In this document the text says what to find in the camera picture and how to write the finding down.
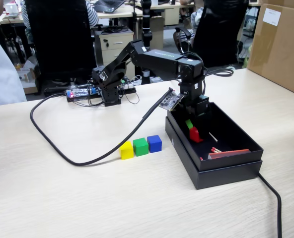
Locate red wooden cube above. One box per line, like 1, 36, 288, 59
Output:
189, 126, 204, 143

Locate yellow wooden cube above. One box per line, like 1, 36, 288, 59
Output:
119, 141, 135, 160

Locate blue wooden cube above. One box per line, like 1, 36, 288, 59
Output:
147, 134, 162, 153

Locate dark open laptop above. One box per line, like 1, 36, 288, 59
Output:
93, 0, 126, 13

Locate beige drawer cabinet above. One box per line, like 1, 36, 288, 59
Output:
94, 26, 135, 80

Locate person in striped shirt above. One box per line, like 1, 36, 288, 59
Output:
20, 0, 99, 45

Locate thick black sleeved cable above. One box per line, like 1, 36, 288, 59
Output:
29, 87, 174, 166

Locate red matchbox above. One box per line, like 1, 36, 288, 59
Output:
208, 148, 251, 160

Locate black office chair with armrest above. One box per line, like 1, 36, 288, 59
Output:
174, 0, 249, 69

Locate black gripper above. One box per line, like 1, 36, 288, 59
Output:
181, 95, 211, 136

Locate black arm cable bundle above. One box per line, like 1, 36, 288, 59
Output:
185, 51, 234, 78

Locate person in white shirt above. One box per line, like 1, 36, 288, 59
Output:
0, 26, 28, 108

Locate small white wooden box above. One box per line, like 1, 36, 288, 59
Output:
12, 61, 38, 95

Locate white shipping label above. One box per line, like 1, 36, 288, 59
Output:
263, 7, 282, 26

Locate large brown cardboard box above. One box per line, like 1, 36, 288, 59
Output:
246, 0, 294, 99

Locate black cylindrical stand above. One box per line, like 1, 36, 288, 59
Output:
141, 0, 153, 84

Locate seated person patterned shirt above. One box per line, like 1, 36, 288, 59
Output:
190, 6, 205, 38

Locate beige office desk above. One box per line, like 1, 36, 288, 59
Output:
97, 3, 195, 27
0, 13, 26, 25

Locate controller circuit board red LED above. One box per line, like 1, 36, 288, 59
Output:
66, 88, 98, 98

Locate white plug connectors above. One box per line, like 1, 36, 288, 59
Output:
121, 77, 142, 90

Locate green wooden cube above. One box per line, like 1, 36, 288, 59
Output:
133, 138, 149, 157

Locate black controller base plate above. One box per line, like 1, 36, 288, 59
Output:
66, 86, 138, 104

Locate bare camera circuit board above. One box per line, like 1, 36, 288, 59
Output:
158, 90, 184, 111

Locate black mesh office chair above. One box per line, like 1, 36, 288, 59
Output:
24, 0, 98, 97

